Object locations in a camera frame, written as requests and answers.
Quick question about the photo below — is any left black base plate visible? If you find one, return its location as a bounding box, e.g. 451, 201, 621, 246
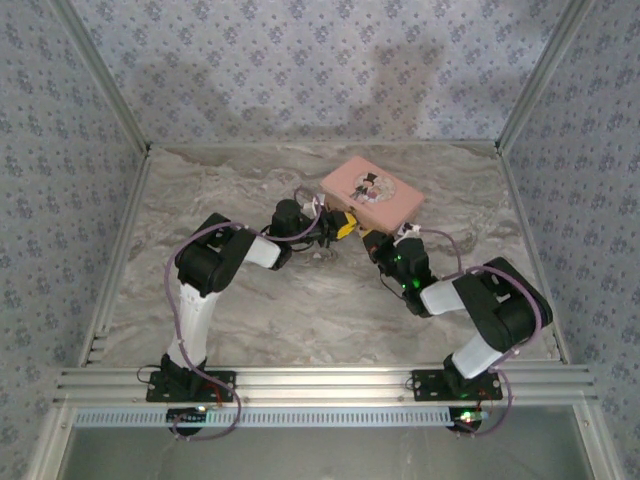
145, 369, 237, 404

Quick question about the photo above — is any slotted grey cable duct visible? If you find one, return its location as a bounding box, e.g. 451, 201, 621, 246
73, 406, 455, 430

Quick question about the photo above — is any right black controller board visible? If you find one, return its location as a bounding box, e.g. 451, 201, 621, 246
448, 406, 490, 432

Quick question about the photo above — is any pink cartoon couple tin box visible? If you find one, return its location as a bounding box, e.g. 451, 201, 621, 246
318, 154, 427, 236

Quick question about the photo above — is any black controller board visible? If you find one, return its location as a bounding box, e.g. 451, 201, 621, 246
448, 406, 490, 432
166, 406, 210, 427

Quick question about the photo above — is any aluminium frame post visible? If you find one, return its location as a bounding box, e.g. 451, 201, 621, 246
496, 0, 597, 153
48, 0, 153, 153

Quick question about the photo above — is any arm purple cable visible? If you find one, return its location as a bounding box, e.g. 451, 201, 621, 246
416, 226, 547, 440
164, 185, 326, 443

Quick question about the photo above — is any aluminium mounting rail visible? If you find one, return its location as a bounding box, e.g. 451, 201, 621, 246
51, 363, 600, 407

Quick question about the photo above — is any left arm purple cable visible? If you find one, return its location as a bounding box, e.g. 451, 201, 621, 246
164, 185, 326, 443

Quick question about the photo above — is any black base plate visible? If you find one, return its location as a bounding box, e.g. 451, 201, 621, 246
145, 369, 237, 404
411, 368, 504, 402

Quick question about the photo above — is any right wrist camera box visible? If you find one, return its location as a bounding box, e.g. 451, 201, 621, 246
393, 222, 422, 247

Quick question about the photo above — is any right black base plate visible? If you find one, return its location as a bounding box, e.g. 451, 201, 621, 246
411, 368, 504, 402

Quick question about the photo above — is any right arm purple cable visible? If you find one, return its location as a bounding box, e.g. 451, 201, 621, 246
416, 226, 547, 440

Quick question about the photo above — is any left black controller board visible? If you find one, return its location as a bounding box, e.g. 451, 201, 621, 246
166, 406, 210, 427

